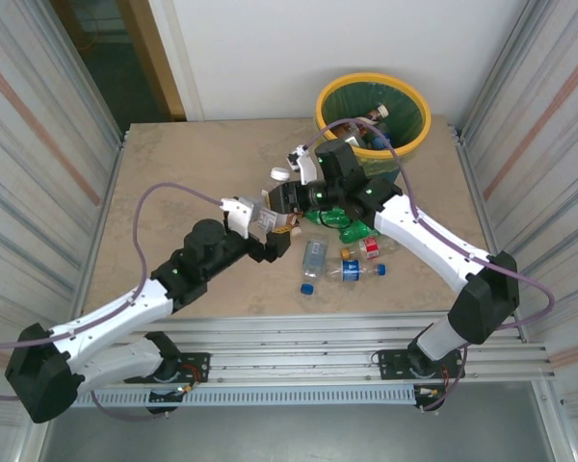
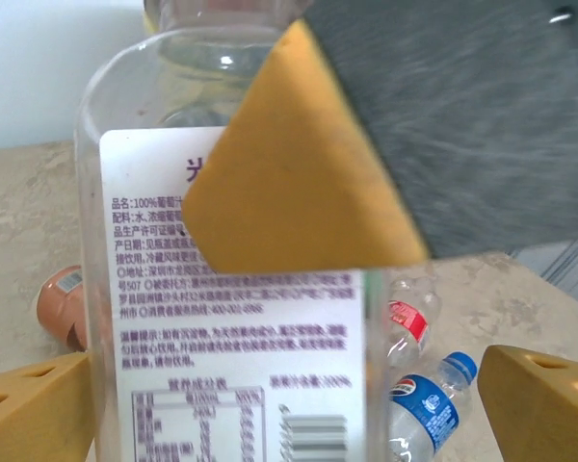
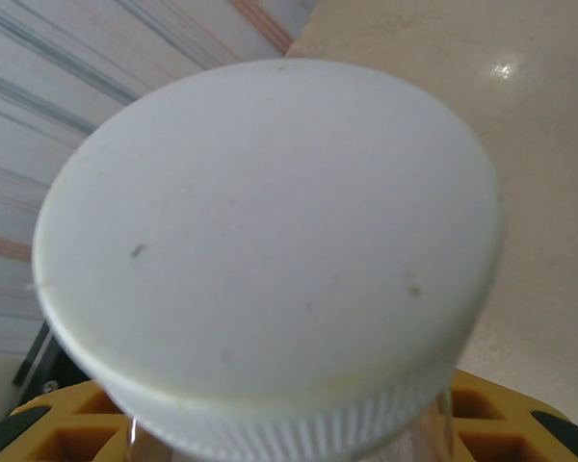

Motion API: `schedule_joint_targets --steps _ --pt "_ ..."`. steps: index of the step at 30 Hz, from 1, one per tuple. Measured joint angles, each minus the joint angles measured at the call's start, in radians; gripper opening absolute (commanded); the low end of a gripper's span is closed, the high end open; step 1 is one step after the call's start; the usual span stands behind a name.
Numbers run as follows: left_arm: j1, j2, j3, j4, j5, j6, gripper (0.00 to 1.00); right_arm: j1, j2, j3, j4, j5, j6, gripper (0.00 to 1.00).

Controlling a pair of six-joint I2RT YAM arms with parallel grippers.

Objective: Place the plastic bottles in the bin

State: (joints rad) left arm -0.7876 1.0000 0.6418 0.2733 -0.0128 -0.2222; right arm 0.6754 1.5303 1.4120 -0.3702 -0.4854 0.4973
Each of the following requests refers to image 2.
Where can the crushed brown coffee bottle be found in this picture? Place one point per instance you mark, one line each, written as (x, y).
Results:
(58, 308)

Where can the clear bottle red label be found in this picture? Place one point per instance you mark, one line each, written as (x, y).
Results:
(409, 322)

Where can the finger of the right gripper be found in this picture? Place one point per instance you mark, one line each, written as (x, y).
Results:
(414, 120)

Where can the clear juice bottle white label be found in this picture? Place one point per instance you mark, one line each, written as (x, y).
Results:
(197, 327)

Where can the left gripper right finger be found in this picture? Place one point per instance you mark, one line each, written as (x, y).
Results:
(539, 414)

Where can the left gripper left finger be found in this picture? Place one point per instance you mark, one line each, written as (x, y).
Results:
(29, 414)

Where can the Pepsi-logo water bottle blue cap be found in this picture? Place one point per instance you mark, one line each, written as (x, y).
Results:
(428, 409)

